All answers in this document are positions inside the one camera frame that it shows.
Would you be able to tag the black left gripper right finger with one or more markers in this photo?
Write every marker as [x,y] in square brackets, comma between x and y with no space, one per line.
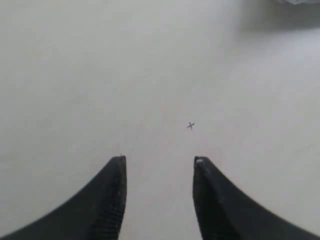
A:
[224,212]

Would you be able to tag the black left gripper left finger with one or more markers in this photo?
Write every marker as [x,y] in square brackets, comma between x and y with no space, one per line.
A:
[96,212]

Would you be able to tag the white t-shirt red lettering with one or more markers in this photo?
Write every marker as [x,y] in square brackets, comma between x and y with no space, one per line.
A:
[298,2]

